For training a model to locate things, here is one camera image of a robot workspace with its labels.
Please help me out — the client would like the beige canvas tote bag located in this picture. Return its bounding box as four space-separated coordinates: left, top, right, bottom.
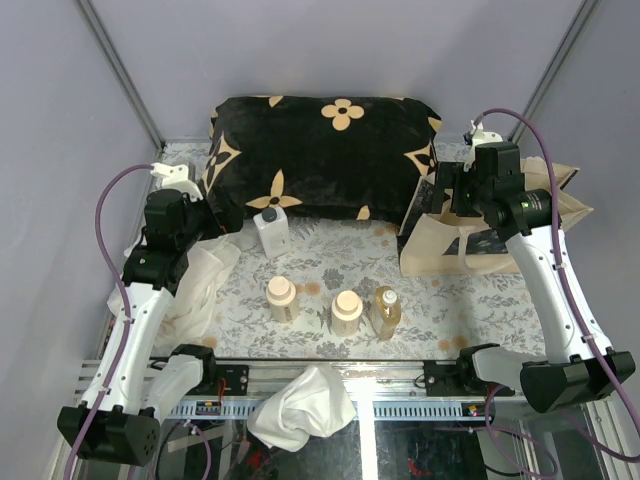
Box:
398 157 593 277

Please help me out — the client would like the white square bottle black cap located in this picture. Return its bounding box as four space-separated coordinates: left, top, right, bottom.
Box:
253 206 291 259

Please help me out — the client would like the beige bottle wooden cap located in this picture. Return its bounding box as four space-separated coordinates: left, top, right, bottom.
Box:
331 290 363 337
266 276 300 323

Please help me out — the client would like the clear amber liquid bottle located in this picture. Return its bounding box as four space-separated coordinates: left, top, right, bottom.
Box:
370 286 402 341

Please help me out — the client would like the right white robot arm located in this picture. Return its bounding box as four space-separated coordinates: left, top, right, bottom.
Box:
434 142 635 413

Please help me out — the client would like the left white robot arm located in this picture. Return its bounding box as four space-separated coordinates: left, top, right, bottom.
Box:
57 188 244 466

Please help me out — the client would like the cream cloth at left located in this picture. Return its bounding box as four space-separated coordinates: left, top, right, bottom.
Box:
106 231 242 351

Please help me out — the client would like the black floral pillow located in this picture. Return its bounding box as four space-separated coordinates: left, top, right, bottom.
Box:
199 95 442 226

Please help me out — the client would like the floral grey table mat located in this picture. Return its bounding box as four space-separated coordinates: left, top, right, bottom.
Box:
102 139 549 360

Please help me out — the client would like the white cloth at front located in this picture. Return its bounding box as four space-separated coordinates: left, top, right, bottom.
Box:
248 364 356 452

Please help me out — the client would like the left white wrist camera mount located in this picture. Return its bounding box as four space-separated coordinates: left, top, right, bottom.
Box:
151 162 203 202

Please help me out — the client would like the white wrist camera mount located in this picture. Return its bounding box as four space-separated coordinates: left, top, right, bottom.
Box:
463 119 503 147
151 162 203 202

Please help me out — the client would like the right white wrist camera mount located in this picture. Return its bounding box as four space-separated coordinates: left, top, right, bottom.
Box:
463 119 503 147

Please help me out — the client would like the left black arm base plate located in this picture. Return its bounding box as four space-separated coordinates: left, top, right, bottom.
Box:
193 364 250 398

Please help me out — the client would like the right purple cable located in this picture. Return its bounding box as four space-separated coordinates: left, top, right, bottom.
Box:
474 107 640 462

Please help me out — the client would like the purple cable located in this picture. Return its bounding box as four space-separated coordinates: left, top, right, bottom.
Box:
63 163 213 480
474 107 640 462

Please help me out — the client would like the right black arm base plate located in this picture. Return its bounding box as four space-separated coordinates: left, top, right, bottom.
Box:
423 357 497 397

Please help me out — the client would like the aluminium front rail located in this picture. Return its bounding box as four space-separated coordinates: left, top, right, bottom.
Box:
74 357 616 421

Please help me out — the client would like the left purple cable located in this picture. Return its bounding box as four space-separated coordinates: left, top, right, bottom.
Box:
63 163 213 480

